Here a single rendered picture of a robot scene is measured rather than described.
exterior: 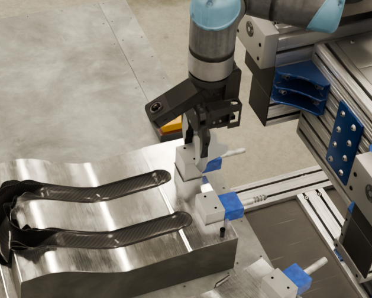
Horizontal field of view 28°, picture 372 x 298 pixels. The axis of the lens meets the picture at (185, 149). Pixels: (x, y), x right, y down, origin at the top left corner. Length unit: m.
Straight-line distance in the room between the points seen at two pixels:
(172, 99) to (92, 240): 0.28
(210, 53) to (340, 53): 0.50
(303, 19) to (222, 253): 0.43
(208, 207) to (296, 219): 0.96
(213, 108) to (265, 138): 1.51
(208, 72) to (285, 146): 1.57
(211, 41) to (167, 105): 0.16
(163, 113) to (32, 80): 0.55
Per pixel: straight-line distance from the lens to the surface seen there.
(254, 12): 1.23
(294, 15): 1.21
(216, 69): 1.19
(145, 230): 1.30
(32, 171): 1.34
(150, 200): 1.34
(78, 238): 1.27
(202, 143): 1.27
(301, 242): 2.18
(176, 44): 3.15
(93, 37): 1.84
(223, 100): 1.27
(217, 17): 1.13
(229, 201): 1.32
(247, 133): 2.76
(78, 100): 1.67
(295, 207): 2.26
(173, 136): 1.56
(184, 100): 1.24
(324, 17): 1.20
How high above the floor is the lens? 1.90
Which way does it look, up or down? 45 degrees down
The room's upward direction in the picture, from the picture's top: 4 degrees clockwise
